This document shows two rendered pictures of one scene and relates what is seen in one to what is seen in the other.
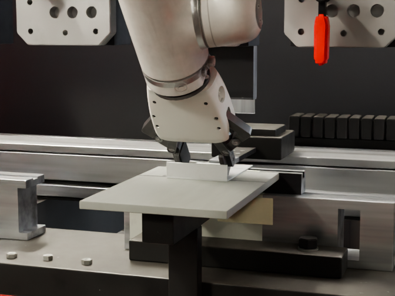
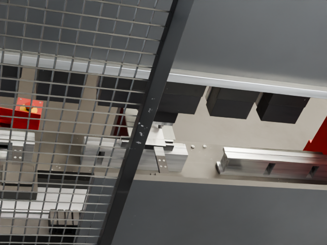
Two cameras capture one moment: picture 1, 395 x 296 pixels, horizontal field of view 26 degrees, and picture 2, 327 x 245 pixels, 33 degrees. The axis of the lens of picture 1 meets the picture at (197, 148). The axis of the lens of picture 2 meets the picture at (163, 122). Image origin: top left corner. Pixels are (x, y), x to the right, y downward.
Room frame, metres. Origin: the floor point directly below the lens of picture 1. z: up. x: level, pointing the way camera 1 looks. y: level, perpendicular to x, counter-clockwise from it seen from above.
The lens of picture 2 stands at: (2.41, -1.05, 2.32)
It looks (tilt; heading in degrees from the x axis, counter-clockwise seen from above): 38 degrees down; 139
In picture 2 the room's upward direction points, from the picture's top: 20 degrees clockwise
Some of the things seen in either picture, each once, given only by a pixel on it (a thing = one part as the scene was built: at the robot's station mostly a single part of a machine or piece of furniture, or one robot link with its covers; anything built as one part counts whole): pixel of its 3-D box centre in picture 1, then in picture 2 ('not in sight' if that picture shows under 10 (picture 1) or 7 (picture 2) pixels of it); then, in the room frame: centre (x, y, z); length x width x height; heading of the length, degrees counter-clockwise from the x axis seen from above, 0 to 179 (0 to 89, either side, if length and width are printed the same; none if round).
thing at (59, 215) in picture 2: (392, 128); (111, 222); (1.54, -0.35, 1.02); 0.37 x 0.06 x 0.04; 72
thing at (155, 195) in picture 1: (187, 189); (147, 115); (1.08, 0.01, 1.00); 0.26 x 0.18 x 0.01; 162
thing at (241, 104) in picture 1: (220, 79); (162, 114); (1.22, -0.03, 1.13); 0.10 x 0.02 x 0.10; 72
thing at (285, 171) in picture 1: (234, 178); (147, 143); (1.21, -0.05, 0.98); 0.20 x 0.03 x 0.03; 72
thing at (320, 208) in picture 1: (257, 222); (134, 154); (1.20, -0.09, 0.92); 0.39 x 0.06 x 0.10; 72
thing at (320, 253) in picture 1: (236, 254); not in sight; (1.15, -0.05, 0.89); 0.30 x 0.05 x 0.03; 72
